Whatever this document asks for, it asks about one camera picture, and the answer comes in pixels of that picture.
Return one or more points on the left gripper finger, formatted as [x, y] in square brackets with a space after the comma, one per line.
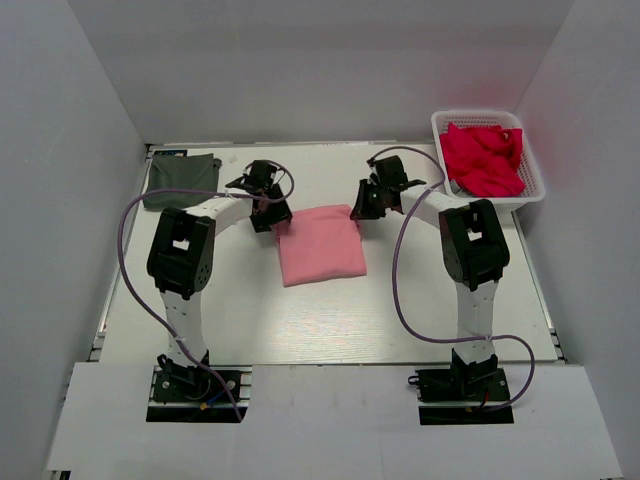
[280, 209]
[261, 223]

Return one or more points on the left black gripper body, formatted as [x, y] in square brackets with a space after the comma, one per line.
[268, 212]

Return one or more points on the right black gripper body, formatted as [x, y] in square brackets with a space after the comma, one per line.
[375, 202]

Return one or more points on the pink t-shirt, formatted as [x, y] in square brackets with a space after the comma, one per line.
[319, 244]

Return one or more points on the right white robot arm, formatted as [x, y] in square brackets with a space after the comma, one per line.
[474, 252]

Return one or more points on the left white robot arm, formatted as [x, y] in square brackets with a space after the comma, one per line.
[181, 262]

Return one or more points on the folded dark grey t-shirt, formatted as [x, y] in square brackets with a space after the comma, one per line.
[200, 172]

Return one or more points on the blue label sticker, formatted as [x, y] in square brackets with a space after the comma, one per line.
[171, 152]

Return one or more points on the red t-shirt in basket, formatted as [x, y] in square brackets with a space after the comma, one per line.
[484, 161]

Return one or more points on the white plastic basket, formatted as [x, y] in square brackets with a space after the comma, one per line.
[528, 170]

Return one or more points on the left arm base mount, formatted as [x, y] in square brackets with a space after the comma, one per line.
[191, 395]

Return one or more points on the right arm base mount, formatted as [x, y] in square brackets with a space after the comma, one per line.
[453, 397]

